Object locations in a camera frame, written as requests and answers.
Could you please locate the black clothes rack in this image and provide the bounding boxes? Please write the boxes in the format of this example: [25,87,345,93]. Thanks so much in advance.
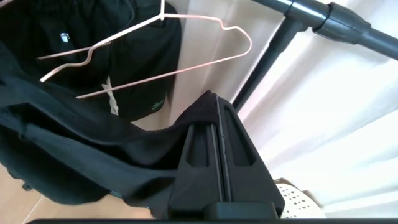
[231,0,398,111]

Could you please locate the black shorts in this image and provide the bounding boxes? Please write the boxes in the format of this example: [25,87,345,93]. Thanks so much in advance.
[0,0,183,122]

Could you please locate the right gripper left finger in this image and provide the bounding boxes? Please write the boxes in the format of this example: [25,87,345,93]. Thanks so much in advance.
[167,123,227,218]

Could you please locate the black garment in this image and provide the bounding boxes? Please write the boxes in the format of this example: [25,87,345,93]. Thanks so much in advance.
[0,40,220,218]

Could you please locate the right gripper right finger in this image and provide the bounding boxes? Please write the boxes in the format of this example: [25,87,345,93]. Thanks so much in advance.
[216,96,285,218]

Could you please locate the white laundry basket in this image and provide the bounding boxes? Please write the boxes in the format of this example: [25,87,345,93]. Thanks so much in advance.
[275,177,327,219]

